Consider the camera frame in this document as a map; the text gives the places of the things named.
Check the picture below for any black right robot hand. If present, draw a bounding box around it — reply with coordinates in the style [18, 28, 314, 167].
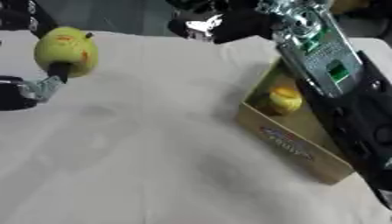
[165, 0, 288, 46]

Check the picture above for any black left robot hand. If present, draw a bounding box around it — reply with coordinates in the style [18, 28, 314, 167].
[0, 0, 74, 112]

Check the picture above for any tan cardboard box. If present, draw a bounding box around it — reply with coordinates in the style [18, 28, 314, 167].
[234, 57, 355, 186]

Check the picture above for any yellow toy fruit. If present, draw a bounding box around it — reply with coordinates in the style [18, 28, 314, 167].
[257, 87, 304, 116]

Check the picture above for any yellow-green toy apple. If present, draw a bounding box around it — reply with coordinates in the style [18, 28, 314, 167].
[31, 26, 100, 79]

